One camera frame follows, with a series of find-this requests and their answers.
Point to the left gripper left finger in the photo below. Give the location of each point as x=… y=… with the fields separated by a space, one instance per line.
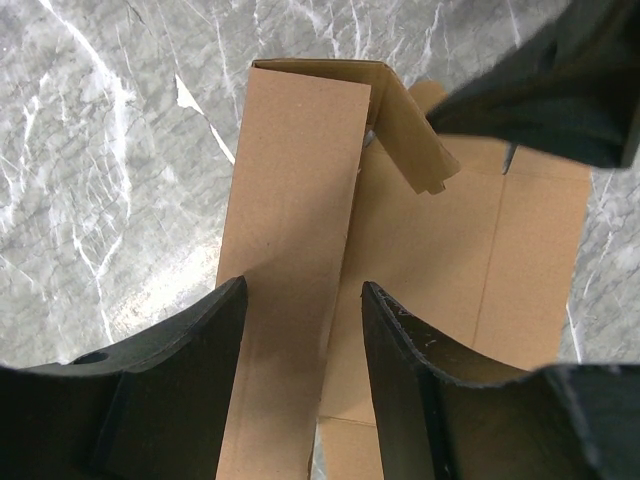
x=152 y=406

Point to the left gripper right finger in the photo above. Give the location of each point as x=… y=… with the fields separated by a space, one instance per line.
x=445 y=411

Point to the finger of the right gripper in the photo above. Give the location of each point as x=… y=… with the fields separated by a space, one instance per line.
x=572 y=90

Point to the brown cardboard box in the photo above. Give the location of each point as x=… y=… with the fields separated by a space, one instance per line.
x=339 y=180

